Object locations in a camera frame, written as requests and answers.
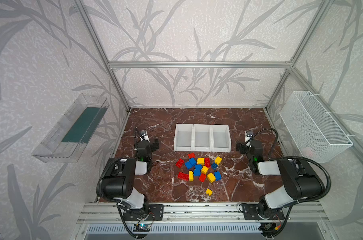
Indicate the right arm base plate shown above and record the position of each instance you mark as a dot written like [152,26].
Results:
[260,212]

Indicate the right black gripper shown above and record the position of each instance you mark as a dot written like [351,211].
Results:
[243,148]

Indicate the blue lego lower right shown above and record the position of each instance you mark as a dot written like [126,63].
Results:
[217,175]

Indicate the blue lego stack center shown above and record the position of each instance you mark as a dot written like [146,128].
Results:
[197,170]

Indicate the white bin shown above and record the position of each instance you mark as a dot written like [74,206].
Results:
[183,138]
[221,138]
[202,138]

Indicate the blue lego placed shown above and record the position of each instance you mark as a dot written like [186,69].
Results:
[193,162]

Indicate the blue lego left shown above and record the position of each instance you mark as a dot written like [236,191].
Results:
[188,165]

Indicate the clear plastic wall shelf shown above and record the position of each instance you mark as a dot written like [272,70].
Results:
[69,137]

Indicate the aluminium front rail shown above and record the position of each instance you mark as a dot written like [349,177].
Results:
[193,212]

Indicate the right circuit board with wires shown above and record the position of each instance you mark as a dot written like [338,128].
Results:
[270,230]

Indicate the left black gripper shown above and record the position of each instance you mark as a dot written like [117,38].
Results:
[150,145]

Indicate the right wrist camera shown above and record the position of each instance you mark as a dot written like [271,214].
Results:
[248,135]

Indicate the green circuit board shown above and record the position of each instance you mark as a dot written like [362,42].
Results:
[142,227]

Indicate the middle white bin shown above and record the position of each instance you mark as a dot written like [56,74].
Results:
[202,138]

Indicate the pink object in basket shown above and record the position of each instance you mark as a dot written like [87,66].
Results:
[308,152]

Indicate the small blue lego right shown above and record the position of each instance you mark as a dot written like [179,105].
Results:
[214,166]

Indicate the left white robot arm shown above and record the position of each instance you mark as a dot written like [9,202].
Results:
[116,183]

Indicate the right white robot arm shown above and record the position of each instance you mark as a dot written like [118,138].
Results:
[303,180]

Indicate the yellow lego front alone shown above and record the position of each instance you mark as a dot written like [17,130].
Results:
[209,192]

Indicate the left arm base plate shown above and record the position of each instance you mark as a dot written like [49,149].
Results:
[152,212]

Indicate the right white bin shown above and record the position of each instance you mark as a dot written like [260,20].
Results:
[221,138]

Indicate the left white bin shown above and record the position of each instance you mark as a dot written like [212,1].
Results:
[183,138]

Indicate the white wire mesh basket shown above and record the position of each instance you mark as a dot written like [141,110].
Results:
[311,125]

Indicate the long red lego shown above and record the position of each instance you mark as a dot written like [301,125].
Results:
[183,176]

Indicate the narrow yellow lego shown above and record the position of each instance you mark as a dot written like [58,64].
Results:
[190,176]

